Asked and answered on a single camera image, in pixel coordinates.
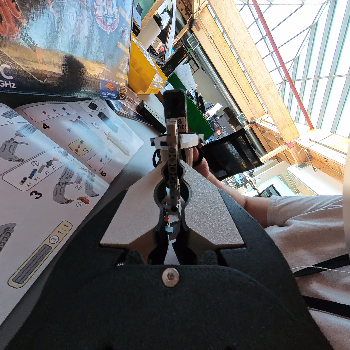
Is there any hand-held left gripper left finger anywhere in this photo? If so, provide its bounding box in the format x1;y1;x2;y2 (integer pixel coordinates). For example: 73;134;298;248
100;163;167;261

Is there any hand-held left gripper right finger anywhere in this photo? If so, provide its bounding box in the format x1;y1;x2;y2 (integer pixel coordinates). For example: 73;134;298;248
178;160;244;256

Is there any grey toy beam arm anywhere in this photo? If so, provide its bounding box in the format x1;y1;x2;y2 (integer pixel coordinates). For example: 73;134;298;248
164;122;182;241

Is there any person's right forearm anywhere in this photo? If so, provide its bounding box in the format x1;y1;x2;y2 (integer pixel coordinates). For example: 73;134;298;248
211;175;343;263

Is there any grey desk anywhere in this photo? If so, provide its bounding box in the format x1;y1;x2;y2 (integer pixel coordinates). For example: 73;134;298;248
0;90;170;350

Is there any person's right hand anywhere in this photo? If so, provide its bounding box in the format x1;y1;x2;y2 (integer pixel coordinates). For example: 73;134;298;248
191;146;223;189

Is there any green plastic bin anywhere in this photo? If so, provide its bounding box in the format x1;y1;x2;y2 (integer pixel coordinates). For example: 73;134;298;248
167;72;215;140

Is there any small black box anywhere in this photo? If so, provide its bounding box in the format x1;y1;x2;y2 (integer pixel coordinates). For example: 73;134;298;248
135;100;168;134

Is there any clear plastic bag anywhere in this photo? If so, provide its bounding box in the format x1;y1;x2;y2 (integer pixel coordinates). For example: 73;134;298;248
142;46;168;89

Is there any white printed paper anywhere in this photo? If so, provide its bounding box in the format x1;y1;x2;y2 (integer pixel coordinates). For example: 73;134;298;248
175;63;198;89

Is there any black carton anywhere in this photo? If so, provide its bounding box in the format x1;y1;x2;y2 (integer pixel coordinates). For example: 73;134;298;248
160;45;190;78

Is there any yellow plastic bin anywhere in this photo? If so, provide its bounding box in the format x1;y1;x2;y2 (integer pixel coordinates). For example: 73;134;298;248
128;32;167;95

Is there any black monitor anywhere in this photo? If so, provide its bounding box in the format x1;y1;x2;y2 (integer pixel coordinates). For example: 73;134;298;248
257;184;282;197

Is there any white paper roll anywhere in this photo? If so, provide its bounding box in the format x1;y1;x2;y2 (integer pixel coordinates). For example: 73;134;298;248
137;15;165;51

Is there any large wooden ceiling beam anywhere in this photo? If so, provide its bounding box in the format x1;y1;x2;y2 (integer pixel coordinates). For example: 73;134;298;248
197;0;300;143

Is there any white instruction booklet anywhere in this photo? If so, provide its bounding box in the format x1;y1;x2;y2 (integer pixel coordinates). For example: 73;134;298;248
0;99;144;326

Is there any large blue toy box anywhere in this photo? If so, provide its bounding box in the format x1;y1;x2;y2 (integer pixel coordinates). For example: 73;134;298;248
0;0;135;100

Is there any wooden window sill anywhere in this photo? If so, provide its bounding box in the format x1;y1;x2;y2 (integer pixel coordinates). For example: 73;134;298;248
257;115;346;184

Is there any person's white shirt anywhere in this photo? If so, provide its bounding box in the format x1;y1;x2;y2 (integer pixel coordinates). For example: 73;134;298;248
293;254;350;350

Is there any glass skylight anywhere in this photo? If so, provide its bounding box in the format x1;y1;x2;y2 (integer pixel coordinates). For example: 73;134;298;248
235;0;350;137

